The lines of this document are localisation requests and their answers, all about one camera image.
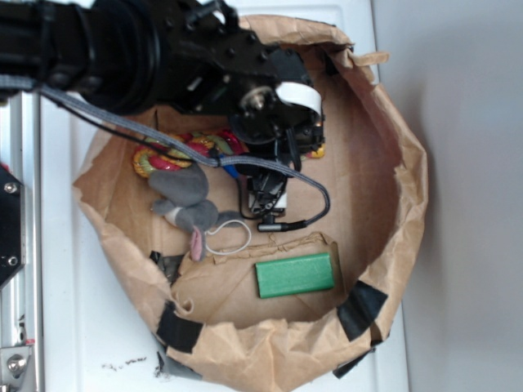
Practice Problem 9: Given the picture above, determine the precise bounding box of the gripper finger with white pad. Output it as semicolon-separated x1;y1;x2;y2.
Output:
275;81;326;156
248;179;288;212

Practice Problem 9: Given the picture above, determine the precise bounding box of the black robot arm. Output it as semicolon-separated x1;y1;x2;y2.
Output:
1;1;324;165

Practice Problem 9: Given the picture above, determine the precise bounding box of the grey plush mouse toy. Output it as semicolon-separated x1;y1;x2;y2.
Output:
148;163;242;261

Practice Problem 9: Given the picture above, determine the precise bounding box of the aluminium rail with bracket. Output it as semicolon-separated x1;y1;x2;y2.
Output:
1;94;45;391

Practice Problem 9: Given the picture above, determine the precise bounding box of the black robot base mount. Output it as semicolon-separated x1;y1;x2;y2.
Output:
1;163;24;289

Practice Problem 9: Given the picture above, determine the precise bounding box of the multicolored twisted rope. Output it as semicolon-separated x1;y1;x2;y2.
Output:
132;128;327;180

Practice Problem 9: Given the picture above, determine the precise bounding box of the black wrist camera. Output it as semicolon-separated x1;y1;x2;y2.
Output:
237;171;306;233

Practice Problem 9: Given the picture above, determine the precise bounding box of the brown paper bag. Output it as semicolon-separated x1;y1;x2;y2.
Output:
74;16;428;391

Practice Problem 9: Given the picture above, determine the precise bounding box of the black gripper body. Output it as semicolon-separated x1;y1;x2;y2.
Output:
163;1;312;157

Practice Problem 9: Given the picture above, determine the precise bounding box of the green rectangular block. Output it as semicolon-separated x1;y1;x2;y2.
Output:
255;252;335;299

